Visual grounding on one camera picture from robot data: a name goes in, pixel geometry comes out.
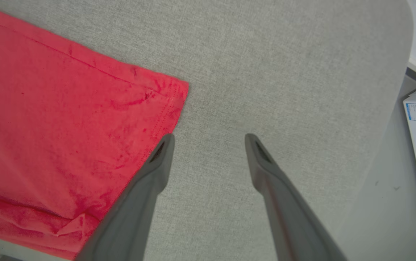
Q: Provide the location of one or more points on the red and white t-shirt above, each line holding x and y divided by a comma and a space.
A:
48, 127

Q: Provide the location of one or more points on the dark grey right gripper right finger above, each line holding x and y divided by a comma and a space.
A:
291, 221

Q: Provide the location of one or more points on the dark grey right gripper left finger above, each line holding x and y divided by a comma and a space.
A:
132, 217

